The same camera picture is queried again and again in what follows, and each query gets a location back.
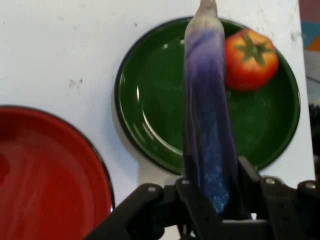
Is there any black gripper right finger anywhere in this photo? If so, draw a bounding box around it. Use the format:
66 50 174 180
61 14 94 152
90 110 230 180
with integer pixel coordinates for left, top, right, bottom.
237 156 320 240

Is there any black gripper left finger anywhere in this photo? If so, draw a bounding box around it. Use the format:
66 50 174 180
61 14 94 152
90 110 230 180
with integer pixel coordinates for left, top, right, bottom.
83 176 225 240

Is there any purple toy eggplant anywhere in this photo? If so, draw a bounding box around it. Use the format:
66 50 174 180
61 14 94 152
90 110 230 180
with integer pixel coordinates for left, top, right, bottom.
182 0 240 215

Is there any red plate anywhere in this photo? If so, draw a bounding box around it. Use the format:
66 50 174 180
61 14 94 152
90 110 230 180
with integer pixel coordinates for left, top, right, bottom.
0 105 116 240

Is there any green plate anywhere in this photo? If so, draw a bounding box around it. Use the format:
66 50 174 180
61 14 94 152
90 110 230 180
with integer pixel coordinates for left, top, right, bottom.
114 16 302 176

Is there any red toy tomato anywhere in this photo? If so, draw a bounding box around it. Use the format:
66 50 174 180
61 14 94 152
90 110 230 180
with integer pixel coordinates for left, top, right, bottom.
224 28 280 92

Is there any orange foam piece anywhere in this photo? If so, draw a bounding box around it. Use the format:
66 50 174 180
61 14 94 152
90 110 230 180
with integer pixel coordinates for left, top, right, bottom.
305 34 320 53

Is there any teal foam mat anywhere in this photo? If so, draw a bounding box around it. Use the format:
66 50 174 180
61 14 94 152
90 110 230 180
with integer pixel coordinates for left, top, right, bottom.
300 20 320 51

